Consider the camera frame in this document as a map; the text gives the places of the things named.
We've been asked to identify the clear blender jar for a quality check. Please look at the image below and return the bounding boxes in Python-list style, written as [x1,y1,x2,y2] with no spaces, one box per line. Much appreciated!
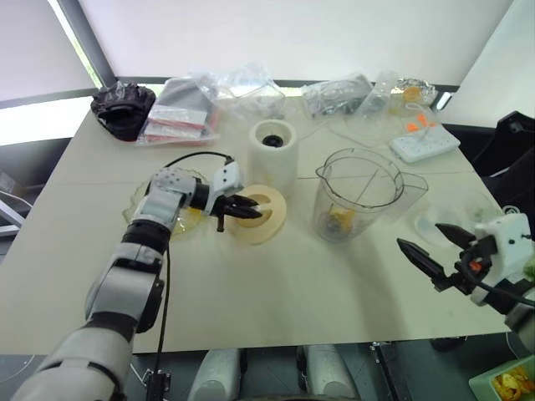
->
[313,147,430,244]

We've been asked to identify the dark window frame post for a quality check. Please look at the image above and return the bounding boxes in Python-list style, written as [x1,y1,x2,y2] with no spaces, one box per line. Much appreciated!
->
[47,0,119,89]

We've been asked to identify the clear plastic bag with greens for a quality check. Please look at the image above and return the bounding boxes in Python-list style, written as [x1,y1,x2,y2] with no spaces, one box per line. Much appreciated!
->
[415,190,535,282]

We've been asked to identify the orange peels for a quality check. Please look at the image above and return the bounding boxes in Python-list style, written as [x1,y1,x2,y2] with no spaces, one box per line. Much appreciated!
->
[491,367,535,400]

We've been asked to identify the green tray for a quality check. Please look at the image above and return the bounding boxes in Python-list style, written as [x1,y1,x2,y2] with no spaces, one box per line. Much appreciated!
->
[467,358,535,401]

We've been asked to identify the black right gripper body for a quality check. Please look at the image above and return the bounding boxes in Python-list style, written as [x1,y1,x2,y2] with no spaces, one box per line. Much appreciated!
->
[452,236,499,294]

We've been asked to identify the black crumpled bag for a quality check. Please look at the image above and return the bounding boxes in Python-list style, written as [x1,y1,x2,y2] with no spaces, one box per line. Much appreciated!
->
[90,81,157,143]

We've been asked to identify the clear bag with black cables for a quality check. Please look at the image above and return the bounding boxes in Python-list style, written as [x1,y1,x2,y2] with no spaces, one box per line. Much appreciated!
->
[300,73,375,119]

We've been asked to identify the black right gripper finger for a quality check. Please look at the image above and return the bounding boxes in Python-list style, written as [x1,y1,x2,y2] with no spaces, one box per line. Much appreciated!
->
[435,223,478,251]
[396,237,457,292]

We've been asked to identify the white blender base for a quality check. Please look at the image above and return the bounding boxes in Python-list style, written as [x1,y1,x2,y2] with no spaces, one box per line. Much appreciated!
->
[247,118,299,190]

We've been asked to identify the cream blender lid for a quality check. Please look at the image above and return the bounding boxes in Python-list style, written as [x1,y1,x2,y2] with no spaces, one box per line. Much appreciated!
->
[227,183,288,246]

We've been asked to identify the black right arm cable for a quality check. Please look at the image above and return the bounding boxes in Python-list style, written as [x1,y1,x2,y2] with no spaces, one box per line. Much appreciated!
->
[466,258,535,307]

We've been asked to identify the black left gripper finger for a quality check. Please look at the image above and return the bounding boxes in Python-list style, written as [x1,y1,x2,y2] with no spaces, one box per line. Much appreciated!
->
[232,194,262,209]
[231,206,264,221]

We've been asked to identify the clear narrow plastic bag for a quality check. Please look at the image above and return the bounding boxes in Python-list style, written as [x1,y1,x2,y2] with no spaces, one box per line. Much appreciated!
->
[357,69,405,120]

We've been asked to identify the black clamp stand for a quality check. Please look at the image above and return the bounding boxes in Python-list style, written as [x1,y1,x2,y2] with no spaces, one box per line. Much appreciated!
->
[141,368,173,401]

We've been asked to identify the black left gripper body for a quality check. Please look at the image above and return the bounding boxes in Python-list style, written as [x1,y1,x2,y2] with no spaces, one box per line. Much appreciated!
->
[210,193,238,233]

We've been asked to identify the white power strip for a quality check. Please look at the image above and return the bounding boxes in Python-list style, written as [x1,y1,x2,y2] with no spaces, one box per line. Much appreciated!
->
[388,126,461,164]

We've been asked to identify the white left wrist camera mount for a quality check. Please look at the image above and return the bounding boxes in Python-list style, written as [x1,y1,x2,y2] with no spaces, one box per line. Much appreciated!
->
[210,160,246,206]

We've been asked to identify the clear crumpled plastic bag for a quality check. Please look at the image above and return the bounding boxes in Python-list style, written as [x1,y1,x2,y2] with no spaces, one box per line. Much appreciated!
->
[187,61,288,122]

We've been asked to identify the plastic bag with red-white packets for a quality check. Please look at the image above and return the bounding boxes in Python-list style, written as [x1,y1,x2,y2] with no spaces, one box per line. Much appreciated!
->
[135,77,222,147]

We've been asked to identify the white rounded cover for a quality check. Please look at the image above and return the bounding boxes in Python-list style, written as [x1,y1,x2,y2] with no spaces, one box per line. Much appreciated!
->
[187,348,243,401]
[304,343,361,401]

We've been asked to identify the black table frame bar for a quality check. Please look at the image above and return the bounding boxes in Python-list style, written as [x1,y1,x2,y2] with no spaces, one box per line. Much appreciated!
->
[369,341,407,401]

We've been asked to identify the clear glass bowl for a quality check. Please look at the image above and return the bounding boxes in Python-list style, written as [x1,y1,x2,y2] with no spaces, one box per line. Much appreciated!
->
[120,168,211,240]

